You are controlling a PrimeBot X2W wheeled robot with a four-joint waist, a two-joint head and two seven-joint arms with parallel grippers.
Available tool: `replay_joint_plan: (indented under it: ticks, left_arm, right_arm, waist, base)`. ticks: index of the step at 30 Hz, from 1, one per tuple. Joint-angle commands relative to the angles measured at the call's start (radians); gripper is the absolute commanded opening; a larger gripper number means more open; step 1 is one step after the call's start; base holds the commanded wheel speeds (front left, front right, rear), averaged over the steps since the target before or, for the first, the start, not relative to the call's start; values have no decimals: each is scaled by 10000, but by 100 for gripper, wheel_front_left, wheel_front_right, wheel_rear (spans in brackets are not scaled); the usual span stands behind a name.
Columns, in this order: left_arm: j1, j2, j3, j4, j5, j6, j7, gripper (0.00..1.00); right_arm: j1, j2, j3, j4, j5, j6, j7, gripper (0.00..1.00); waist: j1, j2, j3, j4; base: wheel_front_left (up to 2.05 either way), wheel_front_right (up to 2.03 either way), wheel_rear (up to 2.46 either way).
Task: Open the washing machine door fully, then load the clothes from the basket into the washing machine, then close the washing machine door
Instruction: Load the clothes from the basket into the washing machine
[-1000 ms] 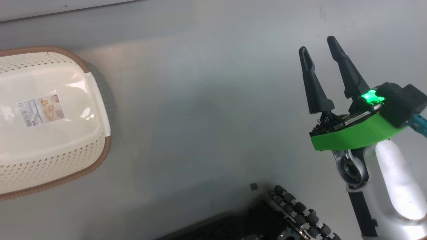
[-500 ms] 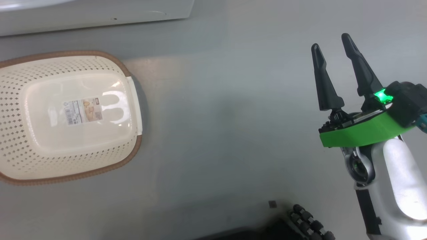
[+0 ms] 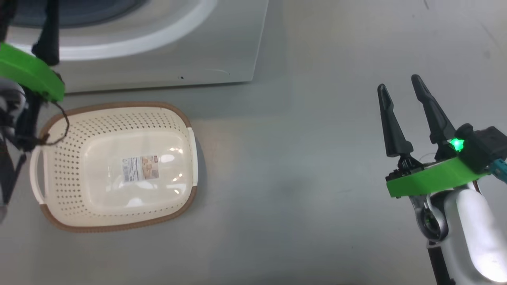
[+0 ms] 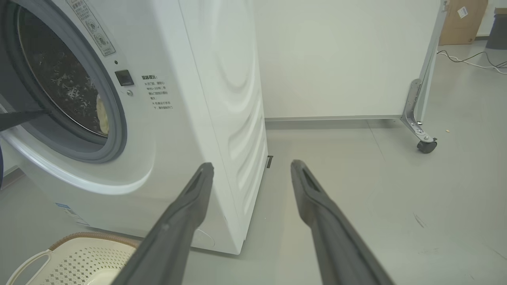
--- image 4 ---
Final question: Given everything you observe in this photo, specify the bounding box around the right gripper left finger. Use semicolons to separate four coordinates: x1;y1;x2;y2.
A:
113;162;215;285

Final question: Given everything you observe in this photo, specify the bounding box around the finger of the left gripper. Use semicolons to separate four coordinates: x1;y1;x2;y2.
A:
0;109;53;133

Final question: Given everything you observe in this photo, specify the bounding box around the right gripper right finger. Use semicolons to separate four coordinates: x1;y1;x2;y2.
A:
290;160;395;285

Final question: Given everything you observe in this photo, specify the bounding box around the cream garment with blue cuff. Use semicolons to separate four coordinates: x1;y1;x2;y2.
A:
96;93;110;136

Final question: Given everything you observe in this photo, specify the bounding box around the white front-load washing machine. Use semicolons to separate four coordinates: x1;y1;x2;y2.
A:
0;0;269;255

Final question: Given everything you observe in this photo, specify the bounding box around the warning label sticker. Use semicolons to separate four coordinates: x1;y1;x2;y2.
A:
65;0;117;57

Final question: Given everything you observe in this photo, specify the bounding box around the cream basket with brown rim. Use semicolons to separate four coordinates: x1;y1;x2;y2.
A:
6;232;142;285

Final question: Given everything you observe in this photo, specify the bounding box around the blue energy label sticker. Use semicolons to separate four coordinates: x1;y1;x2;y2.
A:
55;202;90;226

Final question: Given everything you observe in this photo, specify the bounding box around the black caster wheel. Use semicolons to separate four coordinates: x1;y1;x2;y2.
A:
416;138;438;154

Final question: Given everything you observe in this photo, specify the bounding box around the white mobile partition board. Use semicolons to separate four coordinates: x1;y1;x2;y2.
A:
253;0;442;122

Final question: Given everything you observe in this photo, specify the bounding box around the brown cardboard box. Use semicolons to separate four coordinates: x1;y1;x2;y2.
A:
438;0;489;46

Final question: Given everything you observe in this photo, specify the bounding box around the metal partition leg bracket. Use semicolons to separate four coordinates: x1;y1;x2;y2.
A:
400;0;450;144

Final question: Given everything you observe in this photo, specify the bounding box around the white floor cable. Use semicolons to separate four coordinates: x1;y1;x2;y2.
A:
437;51;507;76

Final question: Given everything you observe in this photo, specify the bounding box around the black floor cable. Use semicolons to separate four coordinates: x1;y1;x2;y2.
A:
437;49;507;68

